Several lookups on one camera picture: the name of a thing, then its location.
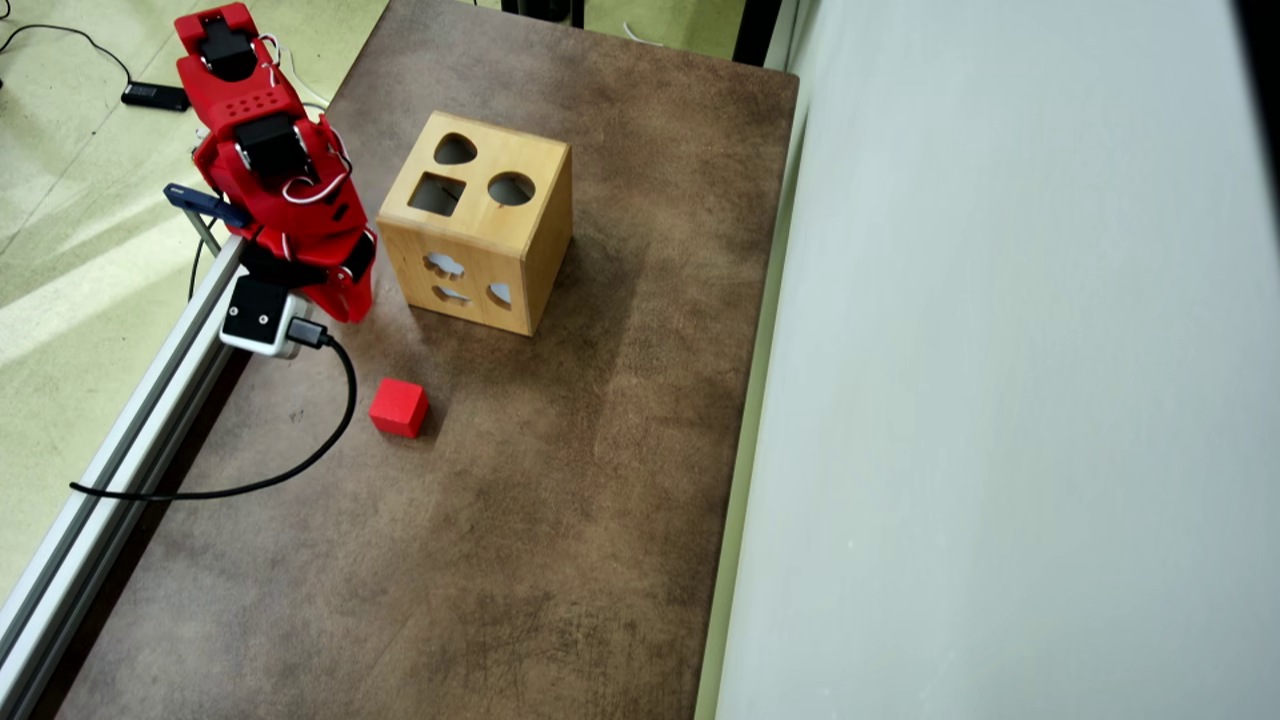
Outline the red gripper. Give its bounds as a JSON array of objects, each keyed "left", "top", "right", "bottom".
[{"left": 253, "top": 190, "right": 379, "bottom": 326}]

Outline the black camera cable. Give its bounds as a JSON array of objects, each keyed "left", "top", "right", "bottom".
[{"left": 68, "top": 318, "right": 359, "bottom": 502}]

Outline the aluminium profile rail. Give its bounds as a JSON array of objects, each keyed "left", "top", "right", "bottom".
[{"left": 0, "top": 235, "right": 263, "bottom": 720}]

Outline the black vertical post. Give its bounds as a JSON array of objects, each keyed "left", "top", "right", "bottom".
[{"left": 733, "top": 0, "right": 783, "bottom": 67}]

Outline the black furniture base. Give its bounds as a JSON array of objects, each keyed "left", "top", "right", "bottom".
[{"left": 500, "top": 0, "right": 586, "bottom": 28}]

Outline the black power adapter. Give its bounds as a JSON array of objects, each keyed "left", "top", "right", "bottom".
[{"left": 120, "top": 82, "right": 193, "bottom": 112}]

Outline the red wooden cube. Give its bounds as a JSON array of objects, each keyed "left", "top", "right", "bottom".
[{"left": 369, "top": 378, "right": 430, "bottom": 440}]

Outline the thin black floor cable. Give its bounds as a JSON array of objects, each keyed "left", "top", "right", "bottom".
[{"left": 0, "top": 22, "right": 134, "bottom": 89}]

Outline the blue handled clamp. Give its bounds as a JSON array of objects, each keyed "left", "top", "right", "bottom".
[{"left": 164, "top": 183, "right": 251, "bottom": 256}]

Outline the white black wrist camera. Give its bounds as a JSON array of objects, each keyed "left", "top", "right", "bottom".
[{"left": 218, "top": 275, "right": 313, "bottom": 359}]

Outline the wooden shape sorter box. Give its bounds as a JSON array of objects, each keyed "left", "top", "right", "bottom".
[{"left": 376, "top": 110, "right": 574, "bottom": 338}]

